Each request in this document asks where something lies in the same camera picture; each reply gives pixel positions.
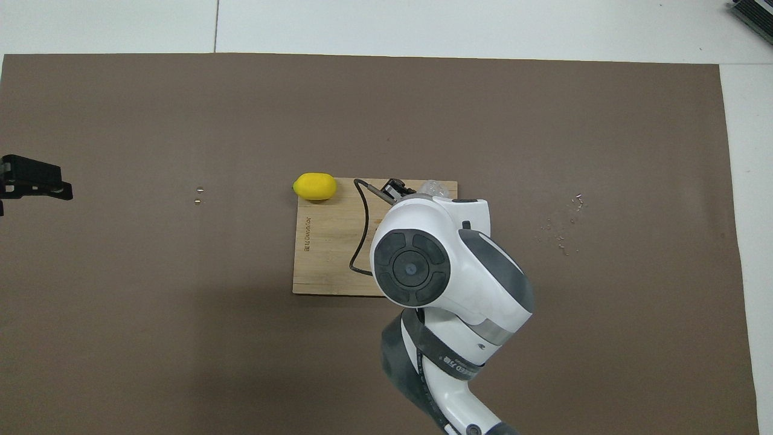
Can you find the clear plastic cup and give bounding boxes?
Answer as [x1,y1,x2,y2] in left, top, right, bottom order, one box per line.
[419,179,454,199]

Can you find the yellow lemon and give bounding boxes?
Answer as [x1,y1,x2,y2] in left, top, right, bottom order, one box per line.
[293,173,338,201]

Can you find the brown table mat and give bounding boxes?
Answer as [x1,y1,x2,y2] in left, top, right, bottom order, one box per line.
[0,53,760,435]

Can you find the wooden cutting board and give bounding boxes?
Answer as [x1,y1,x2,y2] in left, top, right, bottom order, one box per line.
[292,178,458,297]

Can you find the grey ridged device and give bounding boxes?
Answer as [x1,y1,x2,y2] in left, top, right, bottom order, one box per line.
[728,0,773,43]

